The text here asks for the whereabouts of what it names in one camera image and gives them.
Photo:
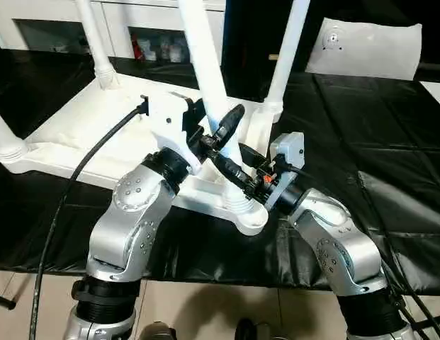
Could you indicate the red packet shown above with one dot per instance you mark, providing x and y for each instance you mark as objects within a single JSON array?
[{"x": 136, "y": 47}]

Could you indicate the black work mat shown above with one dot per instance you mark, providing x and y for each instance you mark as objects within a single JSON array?
[{"x": 365, "y": 141}]

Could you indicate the white sheet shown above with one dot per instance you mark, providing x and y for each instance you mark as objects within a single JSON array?
[{"x": 435, "y": 92}]

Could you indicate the small yellow label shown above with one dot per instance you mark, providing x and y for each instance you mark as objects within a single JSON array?
[{"x": 273, "y": 56}]

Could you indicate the white cabinet with glass doors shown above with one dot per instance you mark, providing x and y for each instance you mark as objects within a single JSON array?
[{"x": 46, "y": 17}]

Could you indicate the black metal stand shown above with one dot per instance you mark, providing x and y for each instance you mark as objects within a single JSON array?
[{"x": 5, "y": 301}]

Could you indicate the white chair back panel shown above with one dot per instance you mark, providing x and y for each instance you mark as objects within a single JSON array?
[{"x": 368, "y": 49}]

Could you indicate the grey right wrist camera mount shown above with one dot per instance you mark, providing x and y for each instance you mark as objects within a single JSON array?
[{"x": 288, "y": 148}]

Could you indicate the black cabinet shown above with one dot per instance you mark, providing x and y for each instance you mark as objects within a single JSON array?
[{"x": 248, "y": 35}]

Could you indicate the white plastic table leg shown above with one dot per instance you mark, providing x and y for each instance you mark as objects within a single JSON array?
[
  {"x": 95, "y": 42},
  {"x": 205, "y": 53},
  {"x": 8, "y": 138},
  {"x": 287, "y": 53}
]

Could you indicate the black robot foot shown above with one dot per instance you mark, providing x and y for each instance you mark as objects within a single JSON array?
[{"x": 159, "y": 331}]

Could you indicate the white plastic table top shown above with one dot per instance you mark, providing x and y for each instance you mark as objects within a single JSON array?
[{"x": 81, "y": 141}]

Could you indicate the small white bottle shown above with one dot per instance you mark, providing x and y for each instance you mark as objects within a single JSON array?
[{"x": 150, "y": 53}]

